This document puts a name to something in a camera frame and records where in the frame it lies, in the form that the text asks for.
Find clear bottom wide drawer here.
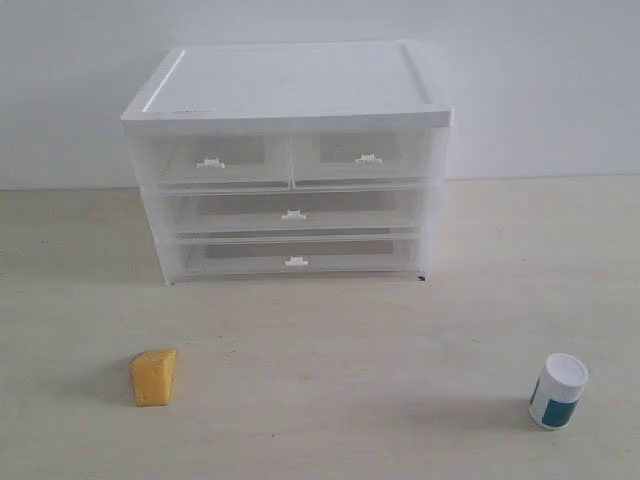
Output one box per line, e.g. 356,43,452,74
179,234,424,276

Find clear wide drawer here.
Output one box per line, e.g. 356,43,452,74
165,190,424,235
179,234,424,276

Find white plastic drawer cabinet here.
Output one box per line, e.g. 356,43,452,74
121,40,453,284

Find white teal labelled bottle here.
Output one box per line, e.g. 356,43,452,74
529,353,589,430

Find clear middle wide drawer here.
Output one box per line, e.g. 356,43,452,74
165,190,424,235

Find yellow cheese wedge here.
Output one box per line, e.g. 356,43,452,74
129,348,177,407

